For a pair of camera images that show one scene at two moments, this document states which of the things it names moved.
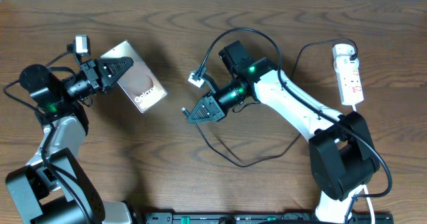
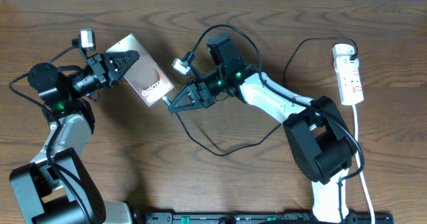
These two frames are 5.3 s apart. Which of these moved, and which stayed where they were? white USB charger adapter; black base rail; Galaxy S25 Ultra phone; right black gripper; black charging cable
Moved: right black gripper; Galaxy S25 Ultra phone; black charging cable
Stayed: black base rail; white USB charger adapter
